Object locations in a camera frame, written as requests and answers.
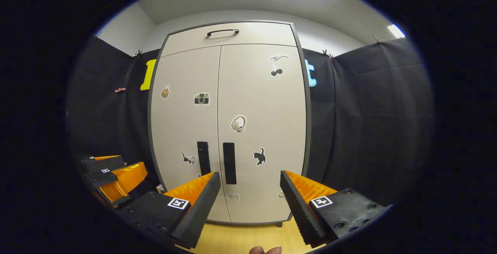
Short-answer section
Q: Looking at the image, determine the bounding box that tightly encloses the black curved drawer handle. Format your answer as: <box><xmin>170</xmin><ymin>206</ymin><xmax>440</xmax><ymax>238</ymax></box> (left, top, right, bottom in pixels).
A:
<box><xmin>207</xmin><ymin>29</ymin><xmax>240</xmax><ymax>37</ymax></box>

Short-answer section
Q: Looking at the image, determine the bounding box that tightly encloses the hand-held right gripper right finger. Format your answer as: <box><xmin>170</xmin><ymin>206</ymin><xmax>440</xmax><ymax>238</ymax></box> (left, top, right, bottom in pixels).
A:
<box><xmin>280</xmin><ymin>170</ymin><xmax>393</xmax><ymax>249</ymax></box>

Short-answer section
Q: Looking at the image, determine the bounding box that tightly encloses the black backdrop cloth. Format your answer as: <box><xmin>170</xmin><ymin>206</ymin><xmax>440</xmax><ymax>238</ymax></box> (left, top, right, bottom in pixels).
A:
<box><xmin>68</xmin><ymin>35</ymin><xmax>433</xmax><ymax>208</ymax></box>

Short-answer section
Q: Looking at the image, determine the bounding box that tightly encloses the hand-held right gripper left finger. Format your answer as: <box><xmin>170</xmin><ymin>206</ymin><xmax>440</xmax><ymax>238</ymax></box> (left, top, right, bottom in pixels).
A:
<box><xmin>116</xmin><ymin>171</ymin><xmax>222</xmax><ymax>250</ymax></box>

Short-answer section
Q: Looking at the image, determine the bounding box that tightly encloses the beige cabinet door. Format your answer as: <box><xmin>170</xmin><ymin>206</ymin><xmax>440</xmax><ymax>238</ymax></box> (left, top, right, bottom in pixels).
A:
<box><xmin>151</xmin><ymin>46</ymin><xmax>231</xmax><ymax>223</ymax></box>
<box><xmin>217</xmin><ymin>44</ymin><xmax>307</xmax><ymax>224</ymax></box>

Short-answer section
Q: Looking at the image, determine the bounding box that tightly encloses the beige double-door shoe cabinet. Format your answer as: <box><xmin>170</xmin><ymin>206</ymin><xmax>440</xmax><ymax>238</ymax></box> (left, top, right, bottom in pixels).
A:
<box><xmin>148</xmin><ymin>20</ymin><xmax>312</xmax><ymax>227</ymax></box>

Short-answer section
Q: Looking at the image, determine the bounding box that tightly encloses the small ceiling light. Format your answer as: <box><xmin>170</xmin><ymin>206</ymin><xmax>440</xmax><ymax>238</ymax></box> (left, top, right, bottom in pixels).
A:
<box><xmin>387</xmin><ymin>24</ymin><xmax>405</xmax><ymax>39</ymax></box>

